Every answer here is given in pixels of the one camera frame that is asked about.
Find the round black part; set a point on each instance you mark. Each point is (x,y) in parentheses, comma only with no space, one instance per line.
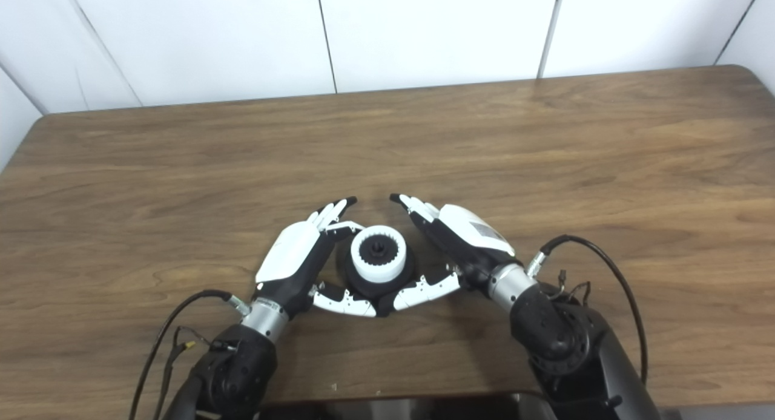
(363,287)

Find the white and black right hand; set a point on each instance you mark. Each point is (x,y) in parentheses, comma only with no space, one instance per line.
(469,238)

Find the white and black left hand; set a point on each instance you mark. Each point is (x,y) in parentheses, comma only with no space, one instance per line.
(290,256)

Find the black robot torso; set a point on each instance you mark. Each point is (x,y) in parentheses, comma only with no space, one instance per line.
(393,409)

